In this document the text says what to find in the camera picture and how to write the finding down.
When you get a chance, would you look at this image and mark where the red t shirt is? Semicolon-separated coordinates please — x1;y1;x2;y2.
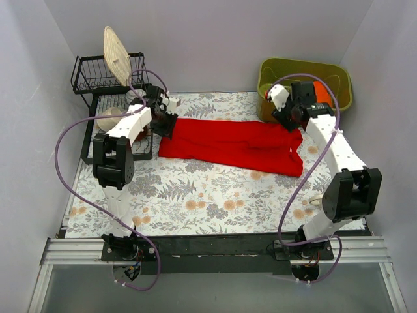
158;119;304;177

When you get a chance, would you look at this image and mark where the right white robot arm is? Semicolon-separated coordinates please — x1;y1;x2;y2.
265;81;382;259

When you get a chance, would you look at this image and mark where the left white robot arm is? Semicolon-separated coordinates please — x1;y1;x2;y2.
93;85;178;261

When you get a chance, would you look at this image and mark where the red bowl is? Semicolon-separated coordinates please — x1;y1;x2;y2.
135;129;152;142

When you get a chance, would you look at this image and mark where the orange t shirt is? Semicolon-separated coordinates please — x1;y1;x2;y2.
313;81;334;108

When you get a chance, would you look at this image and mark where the blue white ceramic bowl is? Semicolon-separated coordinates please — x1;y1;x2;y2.
125;89;146;102

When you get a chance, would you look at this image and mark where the green plastic bin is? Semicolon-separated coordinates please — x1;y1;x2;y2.
256;57;352;123

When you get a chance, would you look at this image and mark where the cream ceramic cup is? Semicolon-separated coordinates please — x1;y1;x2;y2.
96;107;122;132

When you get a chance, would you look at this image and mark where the floral table mat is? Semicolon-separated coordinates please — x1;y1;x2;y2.
63;92;331;238

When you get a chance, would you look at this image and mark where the cream woven plate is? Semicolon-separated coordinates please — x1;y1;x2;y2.
104;26;132;86

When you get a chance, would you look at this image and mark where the green inside mug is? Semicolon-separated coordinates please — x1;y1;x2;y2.
308;194;323;206

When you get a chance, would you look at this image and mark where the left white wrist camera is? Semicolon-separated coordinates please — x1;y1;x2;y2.
162;97;181;114

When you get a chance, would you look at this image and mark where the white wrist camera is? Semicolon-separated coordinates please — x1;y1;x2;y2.
265;84;290;112
162;97;181;114

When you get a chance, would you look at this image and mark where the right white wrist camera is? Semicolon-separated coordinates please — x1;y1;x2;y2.
265;84;290;112

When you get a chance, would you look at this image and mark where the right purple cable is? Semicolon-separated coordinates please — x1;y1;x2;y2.
265;72;343;284

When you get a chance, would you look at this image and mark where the purple cable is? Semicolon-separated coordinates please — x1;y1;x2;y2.
265;72;343;284
54;68;171;291

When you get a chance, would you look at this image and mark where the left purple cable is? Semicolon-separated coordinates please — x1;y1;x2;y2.
54;68;171;291

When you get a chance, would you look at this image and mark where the black wire dish rack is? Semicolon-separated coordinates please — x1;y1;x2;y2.
71;52;153;164

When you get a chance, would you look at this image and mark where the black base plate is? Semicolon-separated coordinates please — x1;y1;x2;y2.
101;233;334;275

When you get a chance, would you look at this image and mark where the aluminium rail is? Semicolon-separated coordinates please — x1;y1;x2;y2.
40;236;392;265

